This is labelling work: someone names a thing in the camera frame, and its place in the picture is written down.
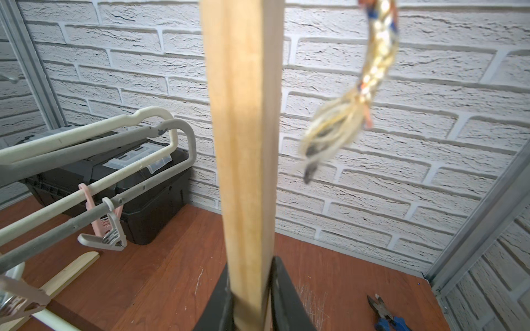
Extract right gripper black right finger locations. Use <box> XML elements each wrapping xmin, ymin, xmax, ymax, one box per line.
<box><xmin>270</xmin><ymin>256</ymin><xmax>316</xmax><ymax>331</ymax></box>

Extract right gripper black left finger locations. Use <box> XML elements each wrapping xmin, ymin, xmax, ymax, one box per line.
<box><xmin>193</xmin><ymin>264</ymin><xmax>234</xmax><ymax>331</ymax></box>

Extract white plastic clip hanger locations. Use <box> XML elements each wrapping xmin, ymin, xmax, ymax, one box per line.
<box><xmin>1</xmin><ymin>106</ymin><xmax>174</xmax><ymax>245</ymax></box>

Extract wooden drying rack frame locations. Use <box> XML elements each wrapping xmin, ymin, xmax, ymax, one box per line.
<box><xmin>0</xmin><ymin>0</ymin><xmax>286</xmax><ymax>331</ymax></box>

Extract pink clip on grey hanger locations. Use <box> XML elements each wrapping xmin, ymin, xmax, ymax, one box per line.
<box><xmin>1</xmin><ymin>275</ymin><xmax>51</xmax><ymax>324</ymax></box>

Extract grey plastic clip hanger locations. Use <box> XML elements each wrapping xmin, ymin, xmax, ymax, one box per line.
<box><xmin>0</xmin><ymin>118</ymin><xmax>197</xmax><ymax>274</ymax></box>

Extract black plastic toolbox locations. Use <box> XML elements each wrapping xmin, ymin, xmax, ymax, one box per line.
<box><xmin>18</xmin><ymin>126</ymin><xmax>192</xmax><ymax>245</ymax></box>

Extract blue handled pliers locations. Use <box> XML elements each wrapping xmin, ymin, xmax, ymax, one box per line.
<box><xmin>367</xmin><ymin>294</ymin><xmax>411</xmax><ymax>331</ymax></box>

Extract twine rope on rack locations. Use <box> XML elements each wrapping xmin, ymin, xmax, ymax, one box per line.
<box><xmin>299</xmin><ymin>0</ymin><xmax>400</xmax><ymax>185</ymax></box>

